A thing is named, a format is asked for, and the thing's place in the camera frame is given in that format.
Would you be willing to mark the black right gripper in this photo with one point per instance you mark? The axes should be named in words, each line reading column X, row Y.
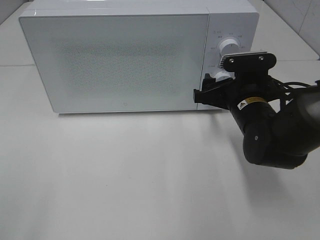
column 246, row 96

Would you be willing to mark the white microwave knob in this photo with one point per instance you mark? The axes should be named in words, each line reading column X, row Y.
column 229, row 45
column 222, row 75

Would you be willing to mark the white microwave door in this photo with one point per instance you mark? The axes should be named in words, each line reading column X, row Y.
column 96, row 64

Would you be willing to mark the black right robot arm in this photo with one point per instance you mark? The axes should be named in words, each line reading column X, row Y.
column 280, row 121

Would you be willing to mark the white microwave oven body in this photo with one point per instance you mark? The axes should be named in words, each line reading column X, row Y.
column 226, row 18

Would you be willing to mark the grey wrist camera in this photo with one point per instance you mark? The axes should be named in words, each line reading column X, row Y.
column 239, row 54

